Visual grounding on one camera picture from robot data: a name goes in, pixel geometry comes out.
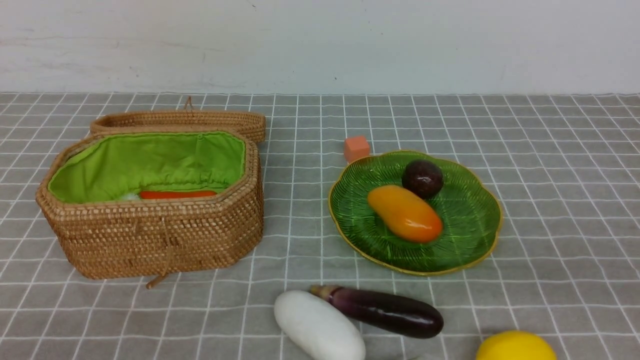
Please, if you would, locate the purple eggplant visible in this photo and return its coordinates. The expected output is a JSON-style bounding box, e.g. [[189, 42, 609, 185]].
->
[[310, 285, 445, 339]]

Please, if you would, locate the red chili pepper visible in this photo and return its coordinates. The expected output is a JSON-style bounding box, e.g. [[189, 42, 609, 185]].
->
[[138, 190, 217, 199]]

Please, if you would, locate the dark purple passion fruit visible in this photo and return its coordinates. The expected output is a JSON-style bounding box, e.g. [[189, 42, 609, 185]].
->
[[401, 159, 444, 199]]

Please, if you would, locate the woven rattan basket green lining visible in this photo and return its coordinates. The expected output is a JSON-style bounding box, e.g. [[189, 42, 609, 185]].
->
[[35, 128, 265, 288]]

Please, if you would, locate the small orange cube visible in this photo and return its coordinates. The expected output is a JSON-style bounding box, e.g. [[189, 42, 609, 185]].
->
[[343, 136, 371, 164]]

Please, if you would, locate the yellow lemon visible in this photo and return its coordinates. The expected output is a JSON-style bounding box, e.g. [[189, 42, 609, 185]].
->
[[475, 330, 558, 360]]

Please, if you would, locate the green leaf glass plate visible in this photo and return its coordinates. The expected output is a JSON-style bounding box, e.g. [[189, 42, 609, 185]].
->
[[327, 150, 503, 276]]

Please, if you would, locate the orange mango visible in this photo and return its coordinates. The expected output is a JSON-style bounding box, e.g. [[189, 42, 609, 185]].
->
[[366, 184, 444, 244]]

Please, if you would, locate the white radish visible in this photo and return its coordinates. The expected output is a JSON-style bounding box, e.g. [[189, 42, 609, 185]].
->
[[273, 290, 366, 360]]

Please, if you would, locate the grey checked tablecloth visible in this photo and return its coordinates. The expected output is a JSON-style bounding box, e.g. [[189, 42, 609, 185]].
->
[[0, 93, 640, 360]]

